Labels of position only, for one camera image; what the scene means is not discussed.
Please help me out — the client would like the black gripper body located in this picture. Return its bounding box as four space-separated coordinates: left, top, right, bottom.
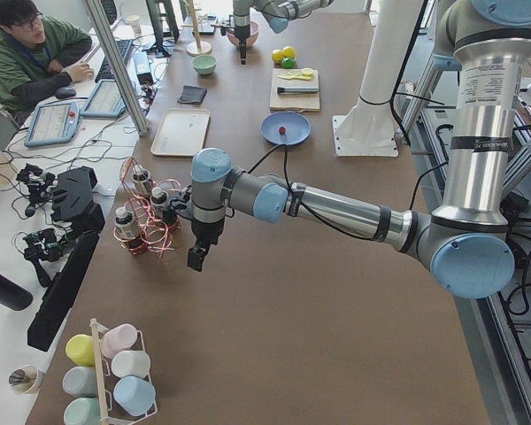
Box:
234 26 251 47
191 219 224 252

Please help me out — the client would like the bottle white cap middle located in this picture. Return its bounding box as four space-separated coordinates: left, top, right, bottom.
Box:
150 186 170 219

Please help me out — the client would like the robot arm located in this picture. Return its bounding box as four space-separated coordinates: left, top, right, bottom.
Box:
231 0 334 65
187 1 531 298

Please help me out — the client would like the pink bowl of ice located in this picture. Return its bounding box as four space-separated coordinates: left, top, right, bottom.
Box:
227 20 259 48

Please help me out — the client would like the black soundbar device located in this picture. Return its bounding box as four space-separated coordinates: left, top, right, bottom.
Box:
27 230 99 352

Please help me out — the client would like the grey cup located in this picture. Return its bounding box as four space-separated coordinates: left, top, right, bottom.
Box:
62 366 97 398

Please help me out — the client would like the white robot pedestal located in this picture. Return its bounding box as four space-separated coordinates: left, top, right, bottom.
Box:
333 0 426 157

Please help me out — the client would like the yellow plastic knife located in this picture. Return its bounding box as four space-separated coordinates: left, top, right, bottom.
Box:
277 74 313 81

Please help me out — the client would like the cream rabbit tray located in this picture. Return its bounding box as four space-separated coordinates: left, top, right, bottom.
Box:
150 108 211 157

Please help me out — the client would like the bottle white cap right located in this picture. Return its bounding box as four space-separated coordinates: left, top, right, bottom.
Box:
115 206 140 241

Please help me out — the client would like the blue plate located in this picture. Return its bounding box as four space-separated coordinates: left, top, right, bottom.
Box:
260 112 312 146

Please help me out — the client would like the bottle white cap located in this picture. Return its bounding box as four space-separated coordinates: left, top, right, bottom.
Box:
150 186 170 219
115 206 140 241
132 164 153 197

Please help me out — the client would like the green bowl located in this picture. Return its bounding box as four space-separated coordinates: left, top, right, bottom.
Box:
191 54 217 76

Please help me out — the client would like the teach pendant right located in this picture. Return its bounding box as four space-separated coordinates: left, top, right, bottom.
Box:
81 80 126 120

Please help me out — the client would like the steel muddler black tip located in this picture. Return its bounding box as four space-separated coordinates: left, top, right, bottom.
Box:
276 87 319 95

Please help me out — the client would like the wooden cutting board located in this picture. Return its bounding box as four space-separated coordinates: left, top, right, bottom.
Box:
269 68 320 112

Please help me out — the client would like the wooden cup stand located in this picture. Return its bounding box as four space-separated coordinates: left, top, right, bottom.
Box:
181 0 212 57

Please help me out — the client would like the yellow lemon upper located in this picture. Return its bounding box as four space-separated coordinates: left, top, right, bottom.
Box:
281 46 296 59

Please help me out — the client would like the teach pendant left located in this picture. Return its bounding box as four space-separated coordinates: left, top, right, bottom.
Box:
24 102 80 148

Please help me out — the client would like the yellow lemon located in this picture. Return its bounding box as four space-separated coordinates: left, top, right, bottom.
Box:
281 46 296 59
271 50 285 64

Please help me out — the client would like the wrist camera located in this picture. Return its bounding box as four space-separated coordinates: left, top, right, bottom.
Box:
170 185 193 221
219 15 235 36

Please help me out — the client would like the copper wire bottle rack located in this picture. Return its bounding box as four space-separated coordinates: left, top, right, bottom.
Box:
112 157 181 259

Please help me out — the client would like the white cup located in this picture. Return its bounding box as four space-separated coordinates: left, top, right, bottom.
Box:
111 350 151 379

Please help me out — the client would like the light blue cup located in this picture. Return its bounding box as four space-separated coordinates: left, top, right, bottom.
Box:
113 375 156 416

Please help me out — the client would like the yellow cup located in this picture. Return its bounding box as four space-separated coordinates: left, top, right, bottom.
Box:
65 334 95 367

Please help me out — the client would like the black keyboard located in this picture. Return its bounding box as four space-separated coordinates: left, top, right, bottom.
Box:
94 38 135 83

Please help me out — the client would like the teach pendant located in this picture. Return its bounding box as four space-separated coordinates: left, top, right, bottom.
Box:
24 102 80 148
81 80 126 120

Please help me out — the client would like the bottle white cap top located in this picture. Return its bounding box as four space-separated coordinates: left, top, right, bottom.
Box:
132 164 153 197

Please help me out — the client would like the pink cup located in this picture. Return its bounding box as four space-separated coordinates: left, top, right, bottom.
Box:
101 323 138 359

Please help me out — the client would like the aluminium frame post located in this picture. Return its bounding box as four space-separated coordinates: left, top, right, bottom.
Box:
83 0 149 136

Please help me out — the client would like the grey folded cloth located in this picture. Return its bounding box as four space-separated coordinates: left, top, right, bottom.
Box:
177 85 207 104

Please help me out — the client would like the white wire cup rack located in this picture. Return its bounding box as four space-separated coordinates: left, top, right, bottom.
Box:
89 318 159 425

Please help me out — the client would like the black computer mouse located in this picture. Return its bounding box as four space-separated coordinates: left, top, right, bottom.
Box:
55 87 76 100

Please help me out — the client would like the green lime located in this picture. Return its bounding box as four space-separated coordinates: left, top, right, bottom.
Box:
281 58 296 69

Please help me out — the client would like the yellow lemon lower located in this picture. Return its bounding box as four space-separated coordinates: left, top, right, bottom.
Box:
271 50 285 64

